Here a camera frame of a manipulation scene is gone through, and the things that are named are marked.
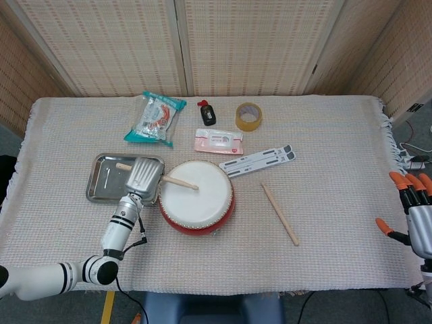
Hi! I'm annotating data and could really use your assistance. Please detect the right silver robot hand orange fingertips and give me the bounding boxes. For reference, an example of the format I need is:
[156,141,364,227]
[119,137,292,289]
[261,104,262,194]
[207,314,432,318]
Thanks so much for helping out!
[375,171,432,259]

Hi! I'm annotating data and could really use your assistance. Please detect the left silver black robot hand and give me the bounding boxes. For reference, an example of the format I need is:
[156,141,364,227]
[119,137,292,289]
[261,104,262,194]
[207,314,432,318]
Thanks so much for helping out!
[124,157,165,205]

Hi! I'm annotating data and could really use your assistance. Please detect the wooden drumstick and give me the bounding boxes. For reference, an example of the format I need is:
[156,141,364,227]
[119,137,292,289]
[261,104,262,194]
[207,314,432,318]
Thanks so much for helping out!
[115,162,199,190]
[260,182,300,247]

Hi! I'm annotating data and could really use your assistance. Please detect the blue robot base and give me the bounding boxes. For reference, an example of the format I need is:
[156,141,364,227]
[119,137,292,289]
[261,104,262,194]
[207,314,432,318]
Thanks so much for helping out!
[141,290,286,324]

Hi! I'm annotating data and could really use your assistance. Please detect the rectangular metal tray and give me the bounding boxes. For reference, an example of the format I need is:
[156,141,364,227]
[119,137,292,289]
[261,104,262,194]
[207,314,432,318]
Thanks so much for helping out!
[85,153,165,205]

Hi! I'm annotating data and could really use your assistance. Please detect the red drum with white skin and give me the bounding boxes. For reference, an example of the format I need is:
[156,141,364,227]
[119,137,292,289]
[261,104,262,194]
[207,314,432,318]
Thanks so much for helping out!
[158,160,236,237]

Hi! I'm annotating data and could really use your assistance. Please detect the teal clear snack bag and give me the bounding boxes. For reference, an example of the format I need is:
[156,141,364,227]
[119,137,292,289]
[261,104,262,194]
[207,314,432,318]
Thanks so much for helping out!
[123,90,188,149]

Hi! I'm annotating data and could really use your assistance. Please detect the white power strip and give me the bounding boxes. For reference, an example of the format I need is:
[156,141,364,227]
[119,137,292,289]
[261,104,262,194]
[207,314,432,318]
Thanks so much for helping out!
[400,150,428,171]

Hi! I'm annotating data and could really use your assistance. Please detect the pink wet wipes pack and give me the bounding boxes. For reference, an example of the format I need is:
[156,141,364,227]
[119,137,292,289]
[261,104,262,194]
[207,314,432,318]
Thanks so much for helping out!
[194,128,244,155]

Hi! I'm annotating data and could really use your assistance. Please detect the black ink bottle red cap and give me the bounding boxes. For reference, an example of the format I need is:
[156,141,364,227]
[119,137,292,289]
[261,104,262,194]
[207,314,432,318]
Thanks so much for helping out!
[197,99,217,127]

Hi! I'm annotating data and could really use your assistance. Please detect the white woven tablecloth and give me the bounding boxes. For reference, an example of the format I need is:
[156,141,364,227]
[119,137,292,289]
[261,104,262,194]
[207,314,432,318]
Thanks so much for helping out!
[0,94,414,294]

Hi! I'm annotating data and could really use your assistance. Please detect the clear yellowish tape roll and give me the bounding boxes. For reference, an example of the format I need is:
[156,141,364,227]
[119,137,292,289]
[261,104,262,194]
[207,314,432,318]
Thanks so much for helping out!
[235,102,263,132]

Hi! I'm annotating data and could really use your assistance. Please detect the white folding laptop stand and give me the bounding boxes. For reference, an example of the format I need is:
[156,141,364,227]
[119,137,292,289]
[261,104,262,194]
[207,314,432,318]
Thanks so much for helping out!
[218,144,297,179]

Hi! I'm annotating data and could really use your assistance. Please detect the woven bamboo folding screen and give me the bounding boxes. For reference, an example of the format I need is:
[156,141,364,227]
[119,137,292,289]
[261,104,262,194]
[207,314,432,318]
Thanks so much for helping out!
[0,0,432,136]

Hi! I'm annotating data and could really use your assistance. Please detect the black cable with angled plug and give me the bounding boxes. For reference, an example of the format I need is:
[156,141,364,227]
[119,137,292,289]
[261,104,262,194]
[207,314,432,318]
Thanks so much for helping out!
[121,215,149,254]

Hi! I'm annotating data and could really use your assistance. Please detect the white floor cable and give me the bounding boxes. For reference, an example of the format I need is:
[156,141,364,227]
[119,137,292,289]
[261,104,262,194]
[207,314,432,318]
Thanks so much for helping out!
[400,140,432,153]

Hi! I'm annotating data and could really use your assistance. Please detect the thin red cable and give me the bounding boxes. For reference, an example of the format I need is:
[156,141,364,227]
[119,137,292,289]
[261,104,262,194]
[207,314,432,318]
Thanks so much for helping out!
[404,119,416,143]

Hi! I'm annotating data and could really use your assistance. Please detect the black floor cable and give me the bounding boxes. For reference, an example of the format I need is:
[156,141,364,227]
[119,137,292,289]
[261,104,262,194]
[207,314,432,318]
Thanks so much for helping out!
[298,290,317,324]

